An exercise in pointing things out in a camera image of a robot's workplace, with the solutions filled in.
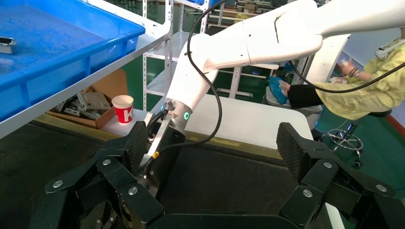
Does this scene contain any white workshop table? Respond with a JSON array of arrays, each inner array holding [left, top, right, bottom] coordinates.
[[216, 63, 281, 99]]

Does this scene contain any large blue plastic tray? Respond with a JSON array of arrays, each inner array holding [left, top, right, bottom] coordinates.
[[0, 0, 146, 122]]

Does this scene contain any brown cardboard box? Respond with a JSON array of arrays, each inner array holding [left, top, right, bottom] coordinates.
[[47, 68, 129, 130]]

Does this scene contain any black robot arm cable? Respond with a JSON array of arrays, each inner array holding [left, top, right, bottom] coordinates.
[[139, 0, 405, 170]]

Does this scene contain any small grey metal bracket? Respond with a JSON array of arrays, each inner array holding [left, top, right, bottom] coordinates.
[[56, 100, 102, 120]]

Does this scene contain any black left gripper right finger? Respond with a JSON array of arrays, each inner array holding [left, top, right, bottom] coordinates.
[[277, 122, 396, 228]]

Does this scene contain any blue shoe cover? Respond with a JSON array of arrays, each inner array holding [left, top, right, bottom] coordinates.
[[268, 75, 290, 105]]

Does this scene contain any black stool chrome base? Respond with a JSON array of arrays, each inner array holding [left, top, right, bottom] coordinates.
[[318, 109, 393, 168]]

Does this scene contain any white rounded table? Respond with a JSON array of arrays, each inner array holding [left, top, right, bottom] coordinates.
[[185, 94, 345, 229]]

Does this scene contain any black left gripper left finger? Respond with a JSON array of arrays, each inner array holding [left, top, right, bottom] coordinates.
[[44, 121, 165, 229]]

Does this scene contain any person in yellow gown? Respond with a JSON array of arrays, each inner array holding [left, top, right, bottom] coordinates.
[[288, 27, 405, 121]]

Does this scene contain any white robot torso column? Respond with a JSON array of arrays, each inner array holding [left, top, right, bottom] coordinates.
[[302, 34, 365, 86]]

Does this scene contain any red and white paper cup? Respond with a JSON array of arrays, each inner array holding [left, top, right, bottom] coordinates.
[[111, 95, 135, 125]]

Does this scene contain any grey metal plate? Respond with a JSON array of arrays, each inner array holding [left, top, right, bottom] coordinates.
[[76, 92, 112, 111]]

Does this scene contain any white low shelf board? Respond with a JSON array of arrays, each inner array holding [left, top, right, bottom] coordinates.
[[101, 109, 152, 138]]

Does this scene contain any silver metal bracket part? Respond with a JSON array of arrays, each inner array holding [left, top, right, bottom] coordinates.
[[0, 37, 17, 54]]

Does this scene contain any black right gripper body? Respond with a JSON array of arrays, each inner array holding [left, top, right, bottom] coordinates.
[[149, 127, 187, 197]]

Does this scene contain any white metal shelf rack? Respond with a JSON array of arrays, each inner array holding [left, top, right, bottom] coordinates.
[[0, 0, 174, 140], [142, 0, 225, 111]]

